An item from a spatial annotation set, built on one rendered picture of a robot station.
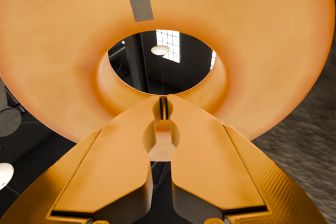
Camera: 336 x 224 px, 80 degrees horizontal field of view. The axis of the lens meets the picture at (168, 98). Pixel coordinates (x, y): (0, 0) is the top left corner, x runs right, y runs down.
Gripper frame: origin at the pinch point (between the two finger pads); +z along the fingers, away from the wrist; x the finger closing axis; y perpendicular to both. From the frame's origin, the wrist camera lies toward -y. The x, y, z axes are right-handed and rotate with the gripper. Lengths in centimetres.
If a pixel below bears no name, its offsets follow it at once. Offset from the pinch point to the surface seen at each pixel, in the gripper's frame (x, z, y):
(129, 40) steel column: -89, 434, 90
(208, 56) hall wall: 146, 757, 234
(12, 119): -184, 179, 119
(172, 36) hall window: 7, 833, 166
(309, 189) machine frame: 36, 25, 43
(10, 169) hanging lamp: -312, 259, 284
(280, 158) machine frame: 28, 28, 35
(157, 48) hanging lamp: -44, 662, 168
